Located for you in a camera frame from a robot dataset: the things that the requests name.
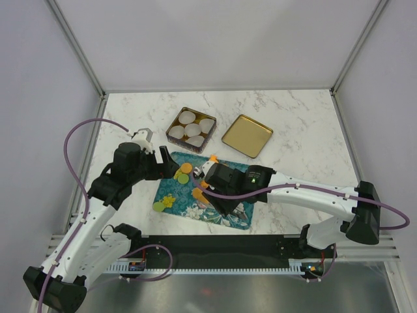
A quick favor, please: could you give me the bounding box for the white paper cup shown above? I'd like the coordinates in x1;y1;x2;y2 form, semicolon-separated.
168;125;184;140
184;123;201;138
186;135;205;147
178;110;196;125
199;118;215;134

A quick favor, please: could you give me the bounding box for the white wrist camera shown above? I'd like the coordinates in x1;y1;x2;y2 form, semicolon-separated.
132;128;154;154
192;160;214;179

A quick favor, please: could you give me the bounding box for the white slotted cable duct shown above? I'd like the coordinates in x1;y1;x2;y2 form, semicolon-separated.
104;260;305;275

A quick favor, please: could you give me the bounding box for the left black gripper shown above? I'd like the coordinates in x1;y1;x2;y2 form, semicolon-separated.
128;146;179;185

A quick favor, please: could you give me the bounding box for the gold tin lid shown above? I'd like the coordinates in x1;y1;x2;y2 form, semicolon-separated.
222;114;274;158

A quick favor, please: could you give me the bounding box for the white paper cup right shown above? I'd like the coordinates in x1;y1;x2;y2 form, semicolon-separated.
199;118;215;134

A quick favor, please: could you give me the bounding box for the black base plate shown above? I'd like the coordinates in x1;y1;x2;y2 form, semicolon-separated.
130;235;334;269

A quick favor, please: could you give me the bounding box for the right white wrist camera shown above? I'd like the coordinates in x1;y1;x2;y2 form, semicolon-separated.
192;160;214;179

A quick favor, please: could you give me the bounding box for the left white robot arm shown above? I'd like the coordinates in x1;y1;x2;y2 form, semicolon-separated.
23;140;179;312

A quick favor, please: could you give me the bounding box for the white paper cup bottom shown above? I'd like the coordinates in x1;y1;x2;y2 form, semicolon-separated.
186;135;205;147

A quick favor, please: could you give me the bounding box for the white paper cup top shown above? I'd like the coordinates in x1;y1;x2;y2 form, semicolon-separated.
178;110;196;125

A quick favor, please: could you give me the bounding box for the orange dotted cookie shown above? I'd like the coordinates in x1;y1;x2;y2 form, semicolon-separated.
180;162;193;174

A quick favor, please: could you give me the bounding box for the white paper cup centre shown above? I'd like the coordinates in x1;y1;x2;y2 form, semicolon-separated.
184;123;201;138

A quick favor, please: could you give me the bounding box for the teal floral tray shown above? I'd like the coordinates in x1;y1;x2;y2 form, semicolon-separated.
153;170;254;230

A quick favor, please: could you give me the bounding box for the orange round cookie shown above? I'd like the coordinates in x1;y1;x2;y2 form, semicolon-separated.
192;188;204;201

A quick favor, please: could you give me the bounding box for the green sandwich cookie edge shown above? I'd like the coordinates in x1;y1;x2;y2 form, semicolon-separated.
152;201;165;212

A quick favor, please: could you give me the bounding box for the orange fish cookie top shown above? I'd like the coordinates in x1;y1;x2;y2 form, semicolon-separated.
208;155;219;163

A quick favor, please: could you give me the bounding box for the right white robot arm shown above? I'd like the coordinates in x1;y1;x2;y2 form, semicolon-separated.
201;161;381;258

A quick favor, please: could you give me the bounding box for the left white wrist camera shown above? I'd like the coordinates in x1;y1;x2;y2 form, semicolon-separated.
132;128;154;154

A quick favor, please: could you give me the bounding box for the green sandwich cookie upper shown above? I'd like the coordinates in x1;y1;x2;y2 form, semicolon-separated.
177;173;190;185

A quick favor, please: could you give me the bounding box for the white paper cup left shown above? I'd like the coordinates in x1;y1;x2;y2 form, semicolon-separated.
168;125;184;140

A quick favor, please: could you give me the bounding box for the dark square cookie tin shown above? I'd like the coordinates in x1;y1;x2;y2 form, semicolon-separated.
165;107;217;154

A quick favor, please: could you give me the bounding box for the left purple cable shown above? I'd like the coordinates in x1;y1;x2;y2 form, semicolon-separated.
35;118;136;313

